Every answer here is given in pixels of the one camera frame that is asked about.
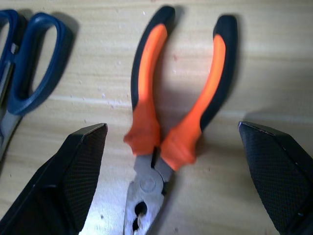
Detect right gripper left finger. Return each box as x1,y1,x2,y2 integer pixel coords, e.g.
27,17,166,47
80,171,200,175
0,123,109,235

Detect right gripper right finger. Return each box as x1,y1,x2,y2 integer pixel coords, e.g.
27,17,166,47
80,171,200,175
238,121,313,235

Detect orange black handled pliers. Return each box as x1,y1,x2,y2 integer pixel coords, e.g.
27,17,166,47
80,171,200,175
123,5,239,235

